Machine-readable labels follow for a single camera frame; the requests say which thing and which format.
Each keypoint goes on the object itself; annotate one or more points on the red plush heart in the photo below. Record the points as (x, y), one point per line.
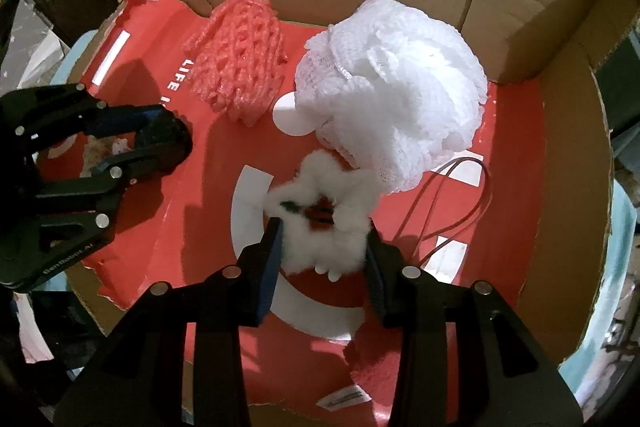
(372, 377)

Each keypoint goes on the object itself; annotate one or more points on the orange foam net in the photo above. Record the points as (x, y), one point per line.
(240, 57)

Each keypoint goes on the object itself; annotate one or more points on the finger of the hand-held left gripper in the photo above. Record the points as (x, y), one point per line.
(116, 179)
(125, 122)

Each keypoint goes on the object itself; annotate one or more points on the white mesh bath loofah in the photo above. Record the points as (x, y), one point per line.
(400, 82)

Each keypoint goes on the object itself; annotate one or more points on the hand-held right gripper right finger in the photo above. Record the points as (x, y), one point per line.
(375, 277)

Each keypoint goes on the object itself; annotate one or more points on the white fluffy scrunchie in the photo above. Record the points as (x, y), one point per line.
(350, 187)

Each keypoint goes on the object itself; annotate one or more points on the beige crochet scrunchie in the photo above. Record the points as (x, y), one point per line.
(95, 154)

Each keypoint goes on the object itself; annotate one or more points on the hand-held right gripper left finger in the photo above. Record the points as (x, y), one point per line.
(270, 267)

